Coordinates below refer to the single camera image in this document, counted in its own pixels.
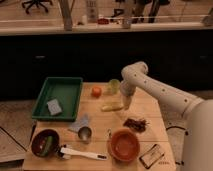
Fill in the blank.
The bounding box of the orange bowl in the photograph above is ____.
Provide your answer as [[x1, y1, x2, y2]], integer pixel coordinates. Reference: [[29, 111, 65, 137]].
[[107, 129, 140, 163]]

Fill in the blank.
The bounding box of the dark brown dried bunch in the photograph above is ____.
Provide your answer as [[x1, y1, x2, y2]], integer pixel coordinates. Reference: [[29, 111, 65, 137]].
[[123, 118, 147, 133]]

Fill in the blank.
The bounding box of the yellow banana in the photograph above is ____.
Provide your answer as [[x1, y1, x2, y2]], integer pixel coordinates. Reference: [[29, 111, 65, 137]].
[[101, 104, 123, 112]]

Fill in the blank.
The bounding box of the green translucent cup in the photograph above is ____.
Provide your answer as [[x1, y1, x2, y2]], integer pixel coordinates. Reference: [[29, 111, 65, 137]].
[[108, 79, 120, 94]]

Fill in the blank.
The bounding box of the grey blue sponge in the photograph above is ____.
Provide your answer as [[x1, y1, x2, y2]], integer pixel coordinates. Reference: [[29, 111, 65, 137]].
[[47, 99, 62, 116]]

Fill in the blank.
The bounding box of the black rectangular box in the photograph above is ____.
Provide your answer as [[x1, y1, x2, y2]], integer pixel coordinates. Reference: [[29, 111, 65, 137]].
[[139, 144, 165, 169]]

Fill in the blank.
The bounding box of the dark red bowl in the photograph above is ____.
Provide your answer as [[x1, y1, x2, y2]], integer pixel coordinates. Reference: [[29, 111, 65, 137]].
[[31, 129, 59, 158]]

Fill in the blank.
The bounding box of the black office chair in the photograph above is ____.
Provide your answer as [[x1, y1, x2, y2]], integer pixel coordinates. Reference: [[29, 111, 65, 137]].
[[21, 0, 53, 14]]

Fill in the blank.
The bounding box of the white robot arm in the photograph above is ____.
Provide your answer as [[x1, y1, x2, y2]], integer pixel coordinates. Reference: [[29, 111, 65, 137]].
[[120, 61, 213, 171]]

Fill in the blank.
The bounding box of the red object on shelf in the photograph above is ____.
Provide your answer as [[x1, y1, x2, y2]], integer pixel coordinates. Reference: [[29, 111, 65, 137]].
[[98, 18, 109, 25]]

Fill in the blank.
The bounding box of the black floor cable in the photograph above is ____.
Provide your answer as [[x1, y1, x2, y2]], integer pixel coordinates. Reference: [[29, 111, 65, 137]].
[[165, 124, 189, 136]]

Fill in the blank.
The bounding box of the green cucumber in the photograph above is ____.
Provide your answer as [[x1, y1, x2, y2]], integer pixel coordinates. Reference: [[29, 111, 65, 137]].
[[40, 136, 53, 157]]

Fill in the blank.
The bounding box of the green plastic tray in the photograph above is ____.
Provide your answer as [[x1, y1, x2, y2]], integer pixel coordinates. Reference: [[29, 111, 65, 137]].
[[32, 77, 83, 122]]

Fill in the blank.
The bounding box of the white handled brush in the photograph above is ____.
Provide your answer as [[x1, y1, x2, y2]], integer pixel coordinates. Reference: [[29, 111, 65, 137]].
[[59, 146, 107, 160]]

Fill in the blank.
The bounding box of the grey blue cloth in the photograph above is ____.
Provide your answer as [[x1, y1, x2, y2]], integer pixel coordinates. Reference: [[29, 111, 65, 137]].
[[68, 114, 89, 133]]

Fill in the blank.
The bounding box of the small metal cup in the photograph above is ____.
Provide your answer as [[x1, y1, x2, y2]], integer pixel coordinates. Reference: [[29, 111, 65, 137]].
[[78, 126, 92, 143]]

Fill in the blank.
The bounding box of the orange tomato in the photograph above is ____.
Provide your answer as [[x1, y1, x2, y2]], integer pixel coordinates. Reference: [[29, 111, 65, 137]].
[[91, 87, 102, 98]]

